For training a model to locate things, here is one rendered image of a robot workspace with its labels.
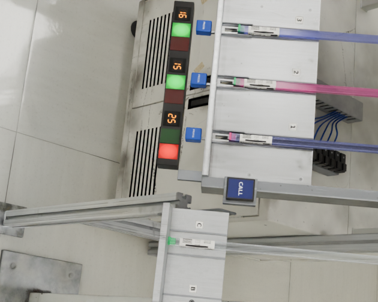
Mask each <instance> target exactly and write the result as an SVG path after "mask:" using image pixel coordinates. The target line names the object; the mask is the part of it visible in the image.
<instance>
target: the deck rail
mask: <svg viewBox="0 0 378 302"><path fill-rule="evenodd" d="M201 191H202V193H204V194H217V195H223V191H224V178H220V177H206V176H202V182H201ZM256 198H266V199H273V200H287V201H300V202H308V203H321V204H335V205H342V206H356V207H369V208H377V209H378V191H369V190H361V189H347V188H333V187H326V186H312V185H299V184H291V183H277V182H263V181H257V197H256Z"/></svg>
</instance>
